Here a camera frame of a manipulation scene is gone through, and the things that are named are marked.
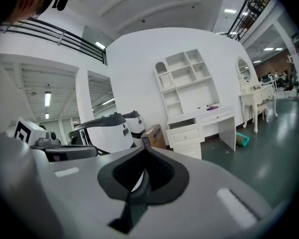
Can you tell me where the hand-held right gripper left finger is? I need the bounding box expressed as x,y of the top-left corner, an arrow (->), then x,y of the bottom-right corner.
31,147 -> 147,239

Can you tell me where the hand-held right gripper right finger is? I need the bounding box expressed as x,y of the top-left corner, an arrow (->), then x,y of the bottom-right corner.
129,147 -> 273,239

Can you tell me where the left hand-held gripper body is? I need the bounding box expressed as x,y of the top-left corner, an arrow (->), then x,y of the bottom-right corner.
14,117 -> 68,162

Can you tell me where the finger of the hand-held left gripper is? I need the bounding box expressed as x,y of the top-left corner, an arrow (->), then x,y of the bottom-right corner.
64,144 -> 99,160

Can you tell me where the large white drawer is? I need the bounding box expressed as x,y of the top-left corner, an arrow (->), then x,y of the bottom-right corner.
166,119 -> 206,149

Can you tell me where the small white drawer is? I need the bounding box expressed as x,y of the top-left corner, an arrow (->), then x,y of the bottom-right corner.
198,110 -> 233,124

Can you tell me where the white shelf desk unit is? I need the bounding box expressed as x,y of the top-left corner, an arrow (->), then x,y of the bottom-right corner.
154,48 -> 237,160

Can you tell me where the white machine with black trim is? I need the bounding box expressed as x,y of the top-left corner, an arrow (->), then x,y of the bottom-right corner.
121,110 -> 146,140
69,112 -> 137,156

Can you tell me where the brown cardboard box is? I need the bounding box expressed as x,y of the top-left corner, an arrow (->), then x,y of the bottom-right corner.
141,124 -> 167,150

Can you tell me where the teal rolled mat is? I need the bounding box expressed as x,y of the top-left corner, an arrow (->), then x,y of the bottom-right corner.
235,132 -> 250,148

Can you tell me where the black balcony railing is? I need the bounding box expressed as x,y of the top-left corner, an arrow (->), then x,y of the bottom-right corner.
226,0 -> 274,42
0,18 -> 108,66

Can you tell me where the white arched cabinet door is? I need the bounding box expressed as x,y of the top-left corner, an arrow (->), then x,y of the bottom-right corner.
154,61 -> 174,92

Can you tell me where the white stool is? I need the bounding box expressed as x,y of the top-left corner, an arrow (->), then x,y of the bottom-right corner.
257,103 -> 269,124

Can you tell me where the white chair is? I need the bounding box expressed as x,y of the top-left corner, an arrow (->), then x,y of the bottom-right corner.
238,83 -> 279,134

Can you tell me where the oval vanity mirror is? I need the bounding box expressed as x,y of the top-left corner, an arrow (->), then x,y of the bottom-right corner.
235,56 -> 252,83

